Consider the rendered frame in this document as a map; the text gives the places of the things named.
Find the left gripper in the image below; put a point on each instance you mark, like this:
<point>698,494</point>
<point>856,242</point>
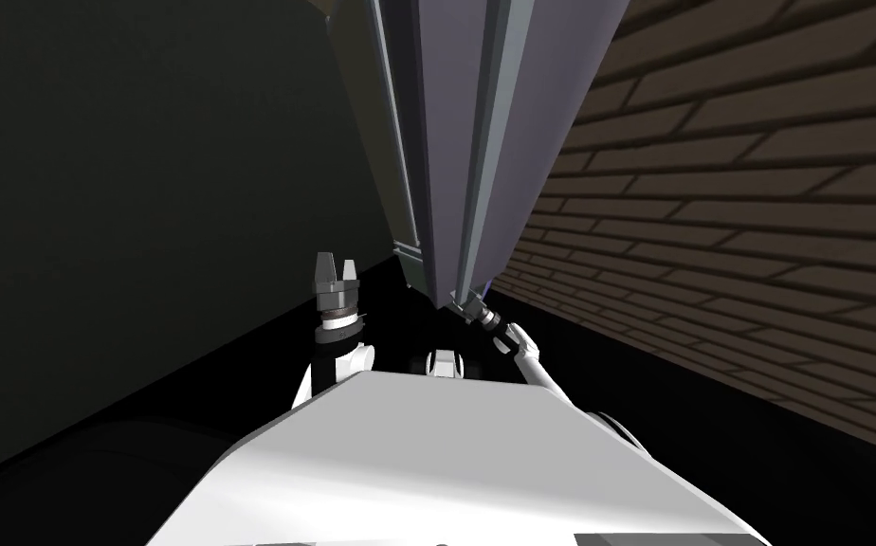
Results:
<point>336,296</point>

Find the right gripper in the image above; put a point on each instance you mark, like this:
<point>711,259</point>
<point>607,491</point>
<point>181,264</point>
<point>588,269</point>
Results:
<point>471,309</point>

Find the grey purple door leaf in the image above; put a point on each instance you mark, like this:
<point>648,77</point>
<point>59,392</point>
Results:
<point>453,136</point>

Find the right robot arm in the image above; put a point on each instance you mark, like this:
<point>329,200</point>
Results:
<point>536,371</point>

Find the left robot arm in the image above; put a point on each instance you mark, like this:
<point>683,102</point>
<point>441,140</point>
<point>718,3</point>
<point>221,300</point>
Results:
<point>335,356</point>

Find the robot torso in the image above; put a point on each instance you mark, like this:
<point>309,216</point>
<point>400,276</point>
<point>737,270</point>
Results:
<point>438,455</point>

